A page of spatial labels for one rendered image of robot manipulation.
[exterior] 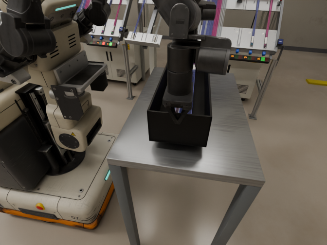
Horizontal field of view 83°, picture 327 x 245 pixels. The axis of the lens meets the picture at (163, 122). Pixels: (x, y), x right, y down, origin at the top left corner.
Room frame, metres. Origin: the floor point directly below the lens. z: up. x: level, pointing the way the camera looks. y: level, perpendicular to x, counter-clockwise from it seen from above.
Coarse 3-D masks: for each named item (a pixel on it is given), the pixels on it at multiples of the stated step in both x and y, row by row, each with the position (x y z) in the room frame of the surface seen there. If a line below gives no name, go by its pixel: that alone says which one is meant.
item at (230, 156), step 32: (224, 96) 0.72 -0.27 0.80; (128, 128) 0.49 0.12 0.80; (224, 128) 0.50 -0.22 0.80; (128, 160) 0.35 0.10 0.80; (160, 160) 0.35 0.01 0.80; (192, 160) 0.35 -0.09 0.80; (224, 160) 0.35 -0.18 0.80; (256, 160) 0.36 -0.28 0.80; (128, 192) 0.37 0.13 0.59; (256, 192) 0.29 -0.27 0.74; (128, 224) 0.35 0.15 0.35; (224, 224) 0.30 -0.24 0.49
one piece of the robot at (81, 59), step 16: (64, 64) 0.69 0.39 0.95; (80, 64) 0.79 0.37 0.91; (96, 64) 0.84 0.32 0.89; (64, 80) 0.66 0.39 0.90; (80, 80) 0.68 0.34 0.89; (96, 80) 0.87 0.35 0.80; (64, 96) 0.61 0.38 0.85; (80, 96) 0.62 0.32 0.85; (64, 112) 0.62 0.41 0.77; (80, 112) 0.61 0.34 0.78
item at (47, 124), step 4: (48, 120) 0.74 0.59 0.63; (44, 124) 0.72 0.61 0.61; (48, 124) 0.71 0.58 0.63; (96, 124) 0.78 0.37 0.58; (100, 124) 0.80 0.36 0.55; (48, 128) 0.70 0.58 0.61; (92, 128) 0.74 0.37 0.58; (96, 128) 0.77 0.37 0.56; (100, 128) 0.80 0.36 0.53; (52, 132) 0.71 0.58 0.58; (92, 132) 0.73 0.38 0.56; (96, 132) 0.74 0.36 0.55; (52, 136) 0.70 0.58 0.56; (88, 136) 0.69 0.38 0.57; (92, 136) 0.71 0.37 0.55; (52, 140) 0.72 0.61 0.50; (88, 140) 0.68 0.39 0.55; (56, 144) 0.70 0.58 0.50; (88, 144) 0.68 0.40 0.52; (60, 148) 0.71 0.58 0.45; (60, 152) 0.70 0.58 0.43; (64, 152) 0.72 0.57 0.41
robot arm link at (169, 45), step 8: (176, 40) 0.40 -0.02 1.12; (184, 40) 0.39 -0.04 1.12; (192, 40) 0.39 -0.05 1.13; (168, 48) 0.38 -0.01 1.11; (176, 48) 0.37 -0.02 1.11; (184, 48) 0.37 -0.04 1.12; (192, 48) 0.37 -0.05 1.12; (168, 56) 0.38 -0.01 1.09; (176, 56) 0.37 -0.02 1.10; (184, 56) 0.37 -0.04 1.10; (192, 56) 0.38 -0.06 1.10; (168, 64) 0.38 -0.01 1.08; (176, 64) 0.37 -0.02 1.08; (184, 64) 0.37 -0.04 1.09; (192, 64) 0.38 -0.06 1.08
